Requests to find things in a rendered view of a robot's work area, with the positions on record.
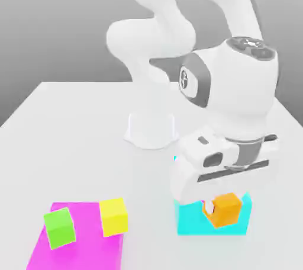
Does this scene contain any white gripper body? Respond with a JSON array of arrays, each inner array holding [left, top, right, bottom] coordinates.
[[169, 153, 271, 205]]

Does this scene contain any small orange cube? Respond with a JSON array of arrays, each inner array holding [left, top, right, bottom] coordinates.
[[202, 192, 243, 229]]

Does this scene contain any small yellow cube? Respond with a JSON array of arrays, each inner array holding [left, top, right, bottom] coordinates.
[[98, 197, 129, 238]]

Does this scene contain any small green cube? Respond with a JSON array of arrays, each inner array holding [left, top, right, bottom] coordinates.
[[43, 207, 77, 250]]

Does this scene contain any large cyan box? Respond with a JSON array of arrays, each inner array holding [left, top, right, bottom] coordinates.
[[173, 155, 253, 236]]

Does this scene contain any large magenta box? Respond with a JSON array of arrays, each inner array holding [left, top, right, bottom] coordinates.
[[25, 201, 124, 270]]

